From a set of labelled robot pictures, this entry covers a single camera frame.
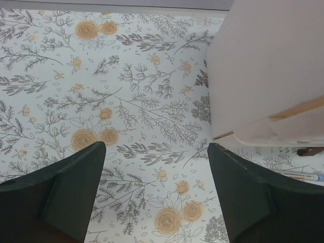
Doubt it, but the white drawer cabinet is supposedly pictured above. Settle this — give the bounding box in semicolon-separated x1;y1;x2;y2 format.
207;0;323;148

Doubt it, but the blue long nib marker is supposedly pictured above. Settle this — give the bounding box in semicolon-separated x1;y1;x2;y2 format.
279;172;323;182

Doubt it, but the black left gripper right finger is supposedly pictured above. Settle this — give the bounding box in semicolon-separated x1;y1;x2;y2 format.
208;143;323;242

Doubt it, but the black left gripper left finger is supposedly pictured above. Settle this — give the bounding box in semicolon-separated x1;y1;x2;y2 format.
1;142;106;242

